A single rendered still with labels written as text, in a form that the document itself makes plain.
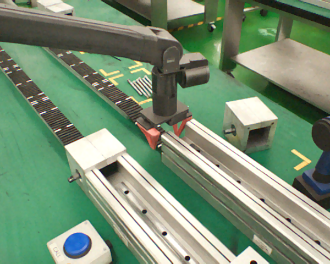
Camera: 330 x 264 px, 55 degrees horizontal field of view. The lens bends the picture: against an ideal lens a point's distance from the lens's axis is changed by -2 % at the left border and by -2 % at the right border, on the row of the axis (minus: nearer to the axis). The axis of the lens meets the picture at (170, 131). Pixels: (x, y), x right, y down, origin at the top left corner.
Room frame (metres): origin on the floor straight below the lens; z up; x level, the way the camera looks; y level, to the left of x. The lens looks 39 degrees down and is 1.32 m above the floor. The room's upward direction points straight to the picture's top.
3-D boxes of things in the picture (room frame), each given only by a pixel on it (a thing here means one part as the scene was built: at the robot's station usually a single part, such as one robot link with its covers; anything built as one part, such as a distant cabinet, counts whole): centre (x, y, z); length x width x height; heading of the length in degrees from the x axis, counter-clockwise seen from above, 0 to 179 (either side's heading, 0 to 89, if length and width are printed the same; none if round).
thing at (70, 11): (1.43, 0.50, 0.83); 0.11 x 0.10 x 0.10; 133
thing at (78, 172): (0.50, 0.17, 0.83); 0.12 x 0.09 x 0.10; 129
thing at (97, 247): (0.30, 0.15, 0.81); 0.10 x 0.08 x 0.06; 129
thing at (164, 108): (0.63, 0.01, 0.91); 0.10 x 0.07 x 0.07; 129
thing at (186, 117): (0.64, -0.01, 0.84); 0.07 x 0.07 x 0.09; 39
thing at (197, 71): (0.64, -0.02, 1.00); 0.12 x 0.09 x 0.12; 113
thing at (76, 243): (0.30, 0.15, 0.84); 0.04 x 0.04 x 0.02
